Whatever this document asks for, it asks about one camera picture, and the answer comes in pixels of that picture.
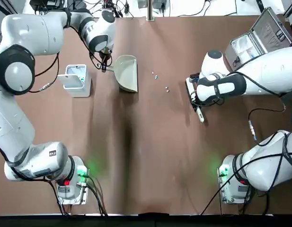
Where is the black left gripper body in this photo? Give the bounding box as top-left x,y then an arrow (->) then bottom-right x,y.
99,48 -> 113,65

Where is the black brush with cream handle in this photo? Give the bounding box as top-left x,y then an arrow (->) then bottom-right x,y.
184,79 -> 206,123

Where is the aluminium upright post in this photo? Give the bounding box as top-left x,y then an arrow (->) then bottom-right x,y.
147,0 -> 156,22

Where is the black electronics box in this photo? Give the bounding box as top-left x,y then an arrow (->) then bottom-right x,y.
29,0 -> 63,11

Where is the beige plastic dustpan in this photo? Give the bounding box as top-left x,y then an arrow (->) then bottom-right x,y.
105,54 -> 139,93

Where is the clear plastic bag pack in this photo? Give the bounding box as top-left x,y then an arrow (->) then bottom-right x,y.
232,39 -> 252,56

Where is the aluminium frame beam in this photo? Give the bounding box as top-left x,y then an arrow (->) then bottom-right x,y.
283,0 -> 292,24

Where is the white flip-lid trash can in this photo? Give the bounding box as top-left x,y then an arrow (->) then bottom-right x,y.
57,63 -> 92,98

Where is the open aluminium case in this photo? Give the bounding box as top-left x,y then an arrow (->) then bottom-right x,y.
225,7 -> 292,71

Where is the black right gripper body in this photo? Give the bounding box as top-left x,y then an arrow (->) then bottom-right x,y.
190,90 -> 201,106

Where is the black cable with metal connector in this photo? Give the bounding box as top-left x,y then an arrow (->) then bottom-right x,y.
29,53 -> 61,93
248,108 -> 286,141

